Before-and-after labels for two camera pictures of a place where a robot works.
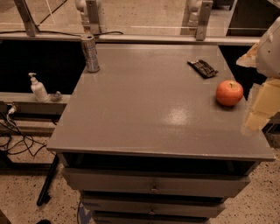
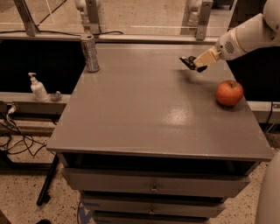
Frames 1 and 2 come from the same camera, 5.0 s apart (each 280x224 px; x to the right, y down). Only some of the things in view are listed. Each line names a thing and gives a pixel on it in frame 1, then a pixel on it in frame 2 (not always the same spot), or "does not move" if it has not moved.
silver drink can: [90, 52] does not move
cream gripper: [269, 55] → [227, 48]
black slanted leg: [47, 181] does not move
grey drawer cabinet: [147, 141] does not move
